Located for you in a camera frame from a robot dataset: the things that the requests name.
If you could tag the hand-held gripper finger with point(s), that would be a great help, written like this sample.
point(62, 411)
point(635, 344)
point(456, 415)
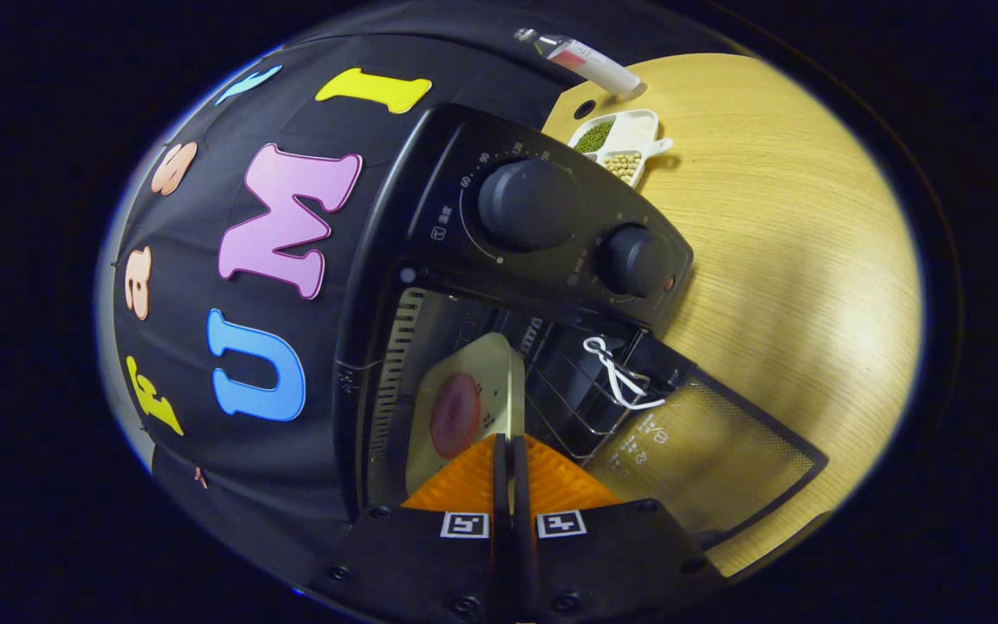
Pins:
point(502, 520)
point(522, 520)

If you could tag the pink ham slice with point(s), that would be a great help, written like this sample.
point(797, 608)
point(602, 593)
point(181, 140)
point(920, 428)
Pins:
point(456, 416)

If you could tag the cream square tray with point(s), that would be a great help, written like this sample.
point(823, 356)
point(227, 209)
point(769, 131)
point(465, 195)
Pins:
point(482, 373)

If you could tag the black toaster oven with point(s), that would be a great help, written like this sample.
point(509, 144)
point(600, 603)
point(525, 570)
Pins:
point(534, 204)

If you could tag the yellow soybeans pile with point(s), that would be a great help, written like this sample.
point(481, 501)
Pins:
point(624, 166)

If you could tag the green mung beans pile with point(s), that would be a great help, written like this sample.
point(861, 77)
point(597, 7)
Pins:
point(594, 137)

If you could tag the white divided dish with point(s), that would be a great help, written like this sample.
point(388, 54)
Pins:
point(638, 130)

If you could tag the black desk grommet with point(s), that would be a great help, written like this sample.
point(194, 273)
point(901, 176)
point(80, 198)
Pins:
point(585, 109)

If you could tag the clear plastic bottle red label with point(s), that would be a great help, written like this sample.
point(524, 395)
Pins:
point(590, 62)

